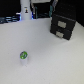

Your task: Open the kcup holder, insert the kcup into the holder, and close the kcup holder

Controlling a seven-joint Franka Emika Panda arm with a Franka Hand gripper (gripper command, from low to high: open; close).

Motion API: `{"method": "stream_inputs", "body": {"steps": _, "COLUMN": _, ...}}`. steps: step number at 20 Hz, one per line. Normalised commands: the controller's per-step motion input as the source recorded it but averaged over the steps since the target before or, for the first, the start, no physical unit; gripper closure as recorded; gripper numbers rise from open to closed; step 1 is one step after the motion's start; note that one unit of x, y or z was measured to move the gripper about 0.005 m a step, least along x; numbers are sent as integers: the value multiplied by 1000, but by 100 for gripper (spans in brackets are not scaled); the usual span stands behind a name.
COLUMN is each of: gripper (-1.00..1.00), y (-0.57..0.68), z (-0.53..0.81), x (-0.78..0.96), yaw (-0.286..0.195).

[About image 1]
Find white kcup with green lid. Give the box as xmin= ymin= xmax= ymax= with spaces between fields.
xmin=20 ymin=51 xmax=28 ymax=65

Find black kcup holder box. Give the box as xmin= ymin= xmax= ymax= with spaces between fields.
xmin=49 ymin=0 xmax=78 ymax=41

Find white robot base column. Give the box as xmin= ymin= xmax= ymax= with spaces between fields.
xmin=20 ymin=0 xmax=32 ymax=20

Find dark background equipment left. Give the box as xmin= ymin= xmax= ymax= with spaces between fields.
xmin=0 ymin=13 xmax=21 ymax=24

